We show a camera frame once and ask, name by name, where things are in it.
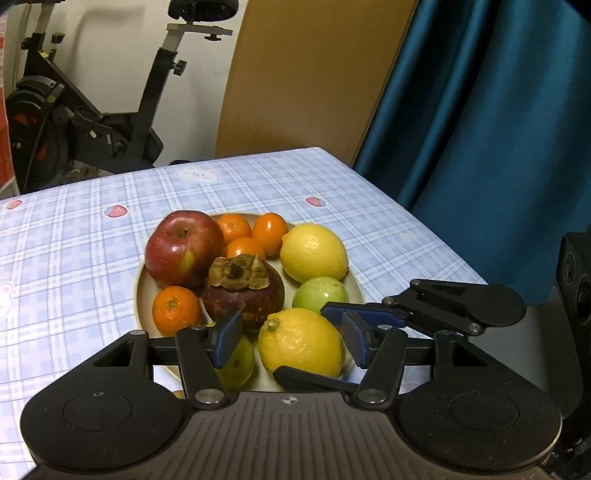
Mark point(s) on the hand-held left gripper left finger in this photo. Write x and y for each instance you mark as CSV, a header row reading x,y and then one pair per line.
x,y
228,339

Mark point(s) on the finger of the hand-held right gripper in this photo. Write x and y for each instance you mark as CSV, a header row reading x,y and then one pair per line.
x,y
383,314
314,382

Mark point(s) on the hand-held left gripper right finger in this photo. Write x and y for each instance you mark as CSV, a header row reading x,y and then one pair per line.
x,y
355,341

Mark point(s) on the green apple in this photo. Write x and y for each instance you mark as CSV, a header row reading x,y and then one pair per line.
x,y
318,293
242,364

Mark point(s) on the yellow lemon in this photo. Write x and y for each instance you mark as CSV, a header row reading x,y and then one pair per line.
x,y
314,251
300,344

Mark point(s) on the dark purple mangosteen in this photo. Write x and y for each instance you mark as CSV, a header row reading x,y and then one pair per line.
x,y
244,300

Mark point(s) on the orange tangerine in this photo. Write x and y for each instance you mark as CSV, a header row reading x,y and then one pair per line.
x,y
269,233
234,227
177,310
247,248

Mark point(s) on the beige plate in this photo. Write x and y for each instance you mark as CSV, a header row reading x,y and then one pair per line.
x,y
144,302

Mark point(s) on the red apple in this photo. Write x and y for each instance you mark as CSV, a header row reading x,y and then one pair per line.
x,y
180,249

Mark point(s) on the blue curtain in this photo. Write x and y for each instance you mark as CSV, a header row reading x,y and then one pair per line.
x,y
485,138

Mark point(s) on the blue checked tablecloth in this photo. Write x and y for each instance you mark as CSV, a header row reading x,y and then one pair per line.
x,y
69,277

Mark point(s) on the brown wooden panel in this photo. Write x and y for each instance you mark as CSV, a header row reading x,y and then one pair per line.
x,y
314,78

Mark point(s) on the black exercise bike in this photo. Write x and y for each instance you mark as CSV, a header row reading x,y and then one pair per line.
x,y
92,124

